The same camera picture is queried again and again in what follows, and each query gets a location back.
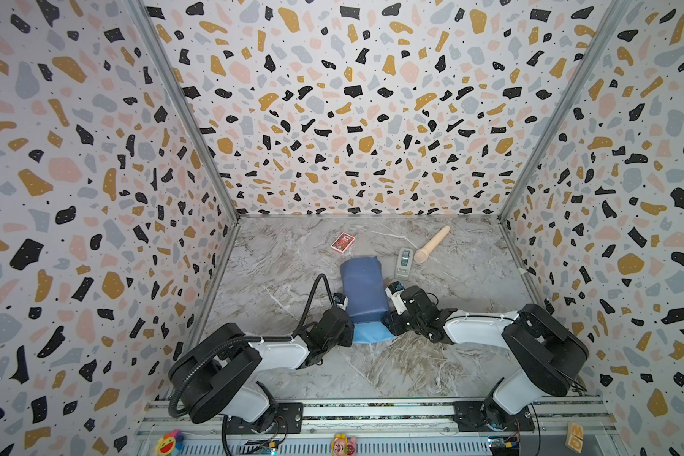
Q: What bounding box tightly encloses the beige microphone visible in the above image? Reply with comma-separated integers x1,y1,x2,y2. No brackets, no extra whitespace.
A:
413,225,450,264

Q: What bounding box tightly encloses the black corrugated left cable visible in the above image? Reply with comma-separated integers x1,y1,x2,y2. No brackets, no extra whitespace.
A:
167,272,336,420

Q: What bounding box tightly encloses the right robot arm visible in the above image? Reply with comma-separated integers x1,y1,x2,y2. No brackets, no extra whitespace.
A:
382,282,589,431

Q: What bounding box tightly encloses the pink yellow figure toy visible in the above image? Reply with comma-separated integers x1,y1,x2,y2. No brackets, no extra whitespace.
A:
331,433,358,456

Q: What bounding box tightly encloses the aluminium right corner post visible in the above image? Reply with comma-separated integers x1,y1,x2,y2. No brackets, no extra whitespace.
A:
498,0,634,223

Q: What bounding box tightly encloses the blue wrapping paper sheet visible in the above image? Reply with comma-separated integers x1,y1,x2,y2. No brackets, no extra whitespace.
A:
340,256,394,345

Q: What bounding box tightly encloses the aluminium corner post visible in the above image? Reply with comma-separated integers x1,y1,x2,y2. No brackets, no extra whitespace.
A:
122,0,241,223
498,0,634,223

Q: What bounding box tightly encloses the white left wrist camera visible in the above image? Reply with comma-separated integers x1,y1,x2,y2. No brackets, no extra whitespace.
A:
332,293,348,309

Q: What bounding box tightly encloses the aluminium left corner post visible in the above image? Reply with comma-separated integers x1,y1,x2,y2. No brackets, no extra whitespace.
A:
122,0,241,223

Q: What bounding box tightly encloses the colourful smiley toy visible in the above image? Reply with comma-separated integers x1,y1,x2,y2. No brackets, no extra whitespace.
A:
153,431,184,456

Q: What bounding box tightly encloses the wooden letter block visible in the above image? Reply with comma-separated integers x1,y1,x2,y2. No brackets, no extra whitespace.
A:
565,422,584,454

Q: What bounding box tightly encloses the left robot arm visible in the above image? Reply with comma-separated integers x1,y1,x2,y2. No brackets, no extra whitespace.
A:
168,306,355,433

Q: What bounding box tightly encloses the red playing card box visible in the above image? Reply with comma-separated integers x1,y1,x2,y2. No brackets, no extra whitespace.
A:
331,233,355,254

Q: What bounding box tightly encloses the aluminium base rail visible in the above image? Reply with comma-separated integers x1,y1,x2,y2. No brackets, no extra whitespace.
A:
127,395,628,455

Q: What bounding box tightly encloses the grey tape dispenser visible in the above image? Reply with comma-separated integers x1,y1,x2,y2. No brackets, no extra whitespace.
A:
394,248,414,280

